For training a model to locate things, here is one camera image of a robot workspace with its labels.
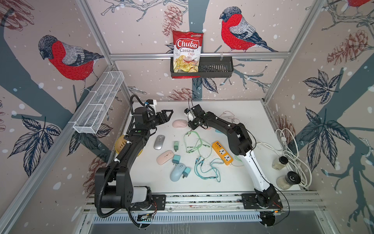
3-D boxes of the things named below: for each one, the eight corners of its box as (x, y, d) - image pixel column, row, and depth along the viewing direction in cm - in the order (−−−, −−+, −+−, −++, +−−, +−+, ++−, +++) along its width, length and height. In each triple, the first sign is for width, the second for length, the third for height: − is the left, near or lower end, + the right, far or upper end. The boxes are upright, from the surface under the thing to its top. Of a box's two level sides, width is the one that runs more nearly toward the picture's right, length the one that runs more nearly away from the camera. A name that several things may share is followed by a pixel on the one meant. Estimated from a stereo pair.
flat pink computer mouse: (160, 167, 88) (159, 166, 86) (155, 161, 90) (154, 159, 88) (175, 155, 93) (175, 153, 91) (170, 149, 95) (170, 148, 93)
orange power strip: (227, 166, 88) (228, 164, 85) (210, 146, 96) (210, 144, 94) (233, 161, 90) (234, 159, 87) (216, 142, 98) (216, 140, 96)
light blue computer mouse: (169, 179, 83) (168, 177, 81) (177, 162, 89) (177, 160, 87) (177, 183, 81) (177, 182, 79) (186, 166, 88) (185, 164, 85)
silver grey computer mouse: (153, 149, 96) (152, 147, 94) (158, 135, 103) (157, 134, 101) (160, 150, 95) (160, 148, 94) (165, 136, 102) (164, 135, 100)
